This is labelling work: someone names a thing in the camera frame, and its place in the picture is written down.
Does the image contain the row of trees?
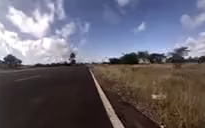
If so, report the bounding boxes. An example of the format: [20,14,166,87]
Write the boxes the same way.
[108,45,205,65]

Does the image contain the tall lone tree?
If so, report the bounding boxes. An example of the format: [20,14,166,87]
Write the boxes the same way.
[68,52,77,66]

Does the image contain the white road edge line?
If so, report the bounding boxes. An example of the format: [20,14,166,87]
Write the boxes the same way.
[88,67,126,128]

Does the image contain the small white building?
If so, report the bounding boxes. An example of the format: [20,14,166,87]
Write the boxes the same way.
[138,58,152,65]

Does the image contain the row of low distant bushes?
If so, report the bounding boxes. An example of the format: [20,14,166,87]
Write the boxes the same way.
[33,61,91,68]

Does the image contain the dark asphalt road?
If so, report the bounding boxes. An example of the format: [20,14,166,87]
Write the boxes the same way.
[0,65,115,128]

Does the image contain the white dashed centre line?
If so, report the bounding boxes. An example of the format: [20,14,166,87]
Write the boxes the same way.
[13,74,44,83]

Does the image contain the dry yellow grass field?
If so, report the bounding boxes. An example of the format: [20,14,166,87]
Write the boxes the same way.
[91,62,205,128]

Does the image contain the dark round tree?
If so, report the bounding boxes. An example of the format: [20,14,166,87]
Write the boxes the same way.
[3,54,23,68]

